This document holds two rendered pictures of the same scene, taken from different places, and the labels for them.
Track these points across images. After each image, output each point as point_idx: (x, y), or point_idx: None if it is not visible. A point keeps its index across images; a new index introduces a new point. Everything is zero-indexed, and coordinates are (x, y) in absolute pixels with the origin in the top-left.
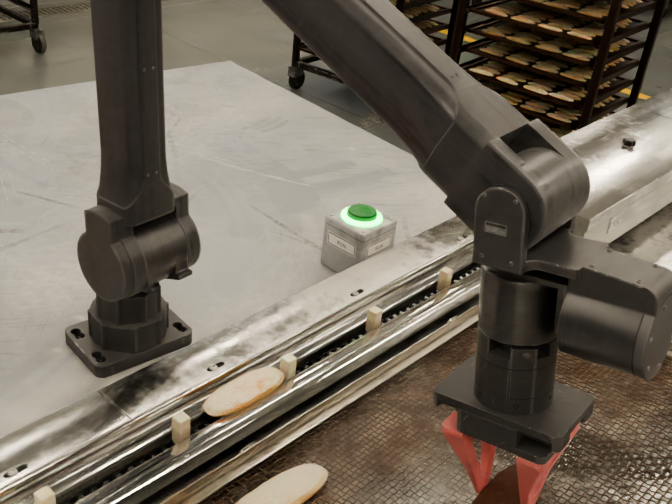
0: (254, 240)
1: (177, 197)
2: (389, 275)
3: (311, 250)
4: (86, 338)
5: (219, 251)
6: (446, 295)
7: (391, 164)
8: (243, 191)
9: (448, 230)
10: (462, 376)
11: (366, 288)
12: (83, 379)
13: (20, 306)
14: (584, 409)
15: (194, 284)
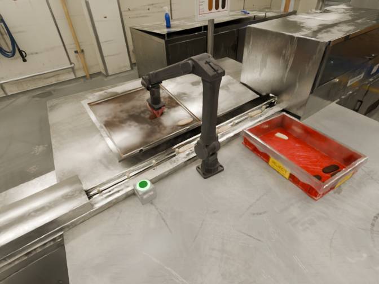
0: (174, 209)
1: (199, 139)
2: (143, 174)
3: (157, 203)
4: (219, 165)
5: (186, 203)
6: (131, 172)
7: (91, 279)
8: (172, 245)
9: (112, 195)
10: (160, 105)
11: (151, 170)
12: (217, 160)
13: (237, 180)
14: (149, 98)
15: (194, 187)
